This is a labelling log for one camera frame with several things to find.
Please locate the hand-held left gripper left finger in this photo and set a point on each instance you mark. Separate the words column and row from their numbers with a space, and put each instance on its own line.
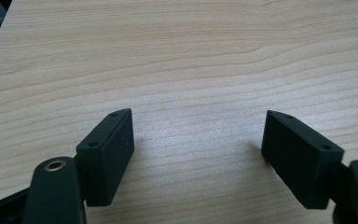
column 105, row 161

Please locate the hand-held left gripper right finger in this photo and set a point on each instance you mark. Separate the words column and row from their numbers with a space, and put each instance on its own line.
column 301, row 165

